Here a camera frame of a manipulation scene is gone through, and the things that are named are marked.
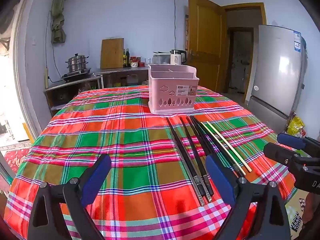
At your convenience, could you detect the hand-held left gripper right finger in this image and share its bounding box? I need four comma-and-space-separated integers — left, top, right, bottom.
205, 154, 292, 240

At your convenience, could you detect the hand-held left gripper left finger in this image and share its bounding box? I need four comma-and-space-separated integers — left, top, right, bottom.
27, 154, 112, 240

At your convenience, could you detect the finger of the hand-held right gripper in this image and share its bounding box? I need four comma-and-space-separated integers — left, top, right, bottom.
277, 133, 320, 155
263, 142, 304, 167

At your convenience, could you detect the pink utensil basket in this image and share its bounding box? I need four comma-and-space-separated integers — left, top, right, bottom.
147, 64, 200, 115

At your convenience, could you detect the yellow snack bag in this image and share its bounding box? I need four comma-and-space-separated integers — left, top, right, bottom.
286, 116, 305, 137

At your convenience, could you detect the printed cardboard box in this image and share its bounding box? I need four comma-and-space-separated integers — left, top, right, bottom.
285, 187, 307, 240

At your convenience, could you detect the plaid tablecloth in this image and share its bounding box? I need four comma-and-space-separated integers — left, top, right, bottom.
4, 85, 298, 240

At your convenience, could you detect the silver refrigerator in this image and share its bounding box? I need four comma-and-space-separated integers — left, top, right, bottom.
246, 24, 307, 134

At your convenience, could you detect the red patterned rug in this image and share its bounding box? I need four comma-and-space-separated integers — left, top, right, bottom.
2, 147, 33, 174

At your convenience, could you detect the low wooden cabinet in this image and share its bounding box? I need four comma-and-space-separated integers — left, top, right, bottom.
44, 75, 104, 117

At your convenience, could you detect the black stove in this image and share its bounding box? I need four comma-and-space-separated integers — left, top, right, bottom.
61, 67, 97, 82

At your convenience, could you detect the steel counter table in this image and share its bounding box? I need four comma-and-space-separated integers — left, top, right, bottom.
95, 66, 150, 89

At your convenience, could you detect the steel steamer pot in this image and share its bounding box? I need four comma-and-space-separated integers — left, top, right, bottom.
65, 53, 90, 73

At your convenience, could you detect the wooden cutting board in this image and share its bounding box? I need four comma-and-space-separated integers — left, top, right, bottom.
100, 38, 125, 70

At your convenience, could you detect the white electric kettle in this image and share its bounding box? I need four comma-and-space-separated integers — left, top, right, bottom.
170, 49, 188, 65

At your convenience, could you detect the wooden door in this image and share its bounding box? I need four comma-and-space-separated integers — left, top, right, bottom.
188, 0, 228, 93

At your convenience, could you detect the clear plastic container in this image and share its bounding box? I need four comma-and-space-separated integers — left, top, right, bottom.
152, 52, 172, 65

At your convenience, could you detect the green curtain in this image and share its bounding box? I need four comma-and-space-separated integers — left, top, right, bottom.
51, 0, 70, 44

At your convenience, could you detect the white sliding door frame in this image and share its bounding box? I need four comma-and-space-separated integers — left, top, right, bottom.
0, 0, 44, 150

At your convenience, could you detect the wooden door frame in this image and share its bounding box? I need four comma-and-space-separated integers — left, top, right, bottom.
221, 2, 267, 103

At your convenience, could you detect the wall calendar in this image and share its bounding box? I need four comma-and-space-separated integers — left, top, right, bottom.
184, 14, 189, 52

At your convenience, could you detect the grey wall cable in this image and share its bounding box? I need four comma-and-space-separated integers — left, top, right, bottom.
173, 0, 178, 51

